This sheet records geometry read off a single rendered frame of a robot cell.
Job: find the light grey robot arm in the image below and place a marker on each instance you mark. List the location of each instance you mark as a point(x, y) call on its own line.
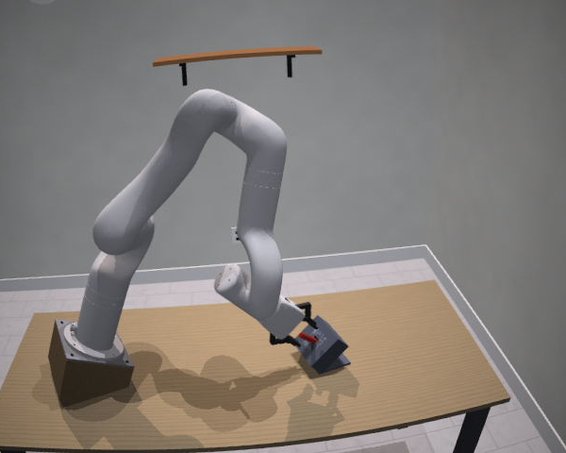
point(116, 227)

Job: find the dark grey sloped panel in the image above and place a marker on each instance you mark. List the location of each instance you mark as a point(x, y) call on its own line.
point(327, 353)

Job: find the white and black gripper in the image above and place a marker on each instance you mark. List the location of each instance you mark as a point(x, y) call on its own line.
point(286, 318)

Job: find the red rectangular peg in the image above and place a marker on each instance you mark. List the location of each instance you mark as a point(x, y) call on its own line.
point(307, 338)

